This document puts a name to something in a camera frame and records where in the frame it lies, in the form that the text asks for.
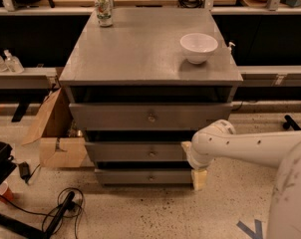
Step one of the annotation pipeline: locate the grey drawer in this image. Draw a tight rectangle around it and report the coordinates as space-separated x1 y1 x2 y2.
95 169 192 184
70 103 232 130
85 141 186 162

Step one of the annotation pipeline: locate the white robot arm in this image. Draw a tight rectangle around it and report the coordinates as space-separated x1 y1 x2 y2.
181 119 301 239

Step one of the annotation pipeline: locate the grey drawer cabinet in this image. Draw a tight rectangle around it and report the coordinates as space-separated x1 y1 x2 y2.
60 7 242 172

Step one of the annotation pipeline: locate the grey bottom drawer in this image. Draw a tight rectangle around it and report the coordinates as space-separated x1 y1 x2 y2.
95 169 192 184

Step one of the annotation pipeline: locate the grey top drawer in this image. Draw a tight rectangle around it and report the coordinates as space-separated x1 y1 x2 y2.
70 103 232 130

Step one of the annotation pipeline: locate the white bowl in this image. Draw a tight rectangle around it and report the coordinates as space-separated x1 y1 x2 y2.
179 33 218 65

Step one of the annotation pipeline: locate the white pump bottle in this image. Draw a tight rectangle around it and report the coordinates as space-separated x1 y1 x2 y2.
227 42 235 54

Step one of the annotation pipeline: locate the brown cardboard box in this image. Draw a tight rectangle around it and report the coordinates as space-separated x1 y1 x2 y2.
22 89 93 168

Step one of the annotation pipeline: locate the green white drink can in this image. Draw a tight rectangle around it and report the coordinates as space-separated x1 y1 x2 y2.
95 0 113 27

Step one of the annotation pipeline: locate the black power adapter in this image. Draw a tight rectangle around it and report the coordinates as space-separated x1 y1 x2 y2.
18 162 31 180

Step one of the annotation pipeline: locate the black bin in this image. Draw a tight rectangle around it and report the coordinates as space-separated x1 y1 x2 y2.
0 141 16 184

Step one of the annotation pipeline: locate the red plastic cup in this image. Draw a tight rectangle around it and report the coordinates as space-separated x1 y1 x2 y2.
0 181 14 204

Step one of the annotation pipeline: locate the black stand leg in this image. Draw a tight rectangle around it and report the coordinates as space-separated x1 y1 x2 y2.
0 190 77 239

